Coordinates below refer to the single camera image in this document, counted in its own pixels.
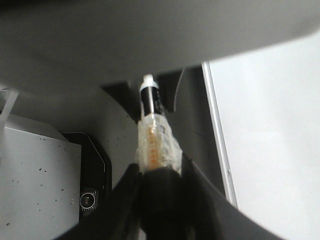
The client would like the white whiteboard with aluminium frame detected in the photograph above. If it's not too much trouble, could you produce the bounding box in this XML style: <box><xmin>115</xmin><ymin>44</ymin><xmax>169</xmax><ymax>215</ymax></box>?
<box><xmin>202</xmin><ymin>32</ymin><xmax>320</xmax><ymax>240</ymax></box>

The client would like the black taped whiteboard marker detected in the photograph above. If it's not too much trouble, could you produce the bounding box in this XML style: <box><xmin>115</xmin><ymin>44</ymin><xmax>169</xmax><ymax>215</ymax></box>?
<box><xmin>134</xmin><ymin>74</ymin><xmax>196</xmax><ymax>240</ymax></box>

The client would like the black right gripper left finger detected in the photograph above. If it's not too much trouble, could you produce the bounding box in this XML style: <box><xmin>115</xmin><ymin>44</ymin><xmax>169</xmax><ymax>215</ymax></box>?
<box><xmin>58</xmin><ymin>163</ymin><xmax>142</xmax><ymax>240</ymax></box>

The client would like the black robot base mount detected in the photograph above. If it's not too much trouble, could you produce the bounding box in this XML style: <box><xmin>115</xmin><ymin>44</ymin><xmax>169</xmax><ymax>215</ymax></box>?
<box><xmin>62</xmin><ymin>132</ymin><xmax>112</xmax><ymax>220</ymax></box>

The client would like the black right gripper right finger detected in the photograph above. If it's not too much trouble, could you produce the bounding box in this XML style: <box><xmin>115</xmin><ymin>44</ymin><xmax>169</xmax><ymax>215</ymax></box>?
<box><xmin>181</xmin><ymin>154</ymin><xmax>281</xmax><ymax>240</ymax></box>

